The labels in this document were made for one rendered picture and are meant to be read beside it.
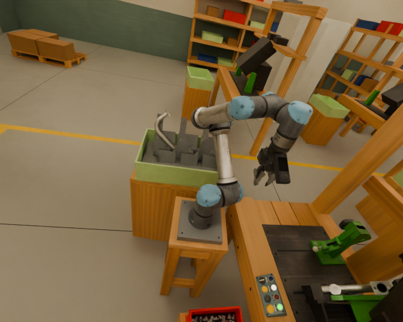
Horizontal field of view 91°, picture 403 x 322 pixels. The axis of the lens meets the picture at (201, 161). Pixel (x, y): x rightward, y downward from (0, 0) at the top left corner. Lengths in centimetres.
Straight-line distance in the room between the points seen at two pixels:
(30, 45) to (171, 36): 367
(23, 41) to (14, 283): 497
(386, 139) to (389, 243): 50
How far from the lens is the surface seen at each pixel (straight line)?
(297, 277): 122
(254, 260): 114
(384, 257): 136
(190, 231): 112
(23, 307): 207
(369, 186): 148
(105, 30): 782
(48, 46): 583
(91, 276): 201
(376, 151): 136
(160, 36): 746
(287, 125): 71
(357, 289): 116
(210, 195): 99
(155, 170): 135
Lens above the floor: 185
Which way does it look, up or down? 39 degrees down
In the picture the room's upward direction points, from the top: 15 degrees clockwise
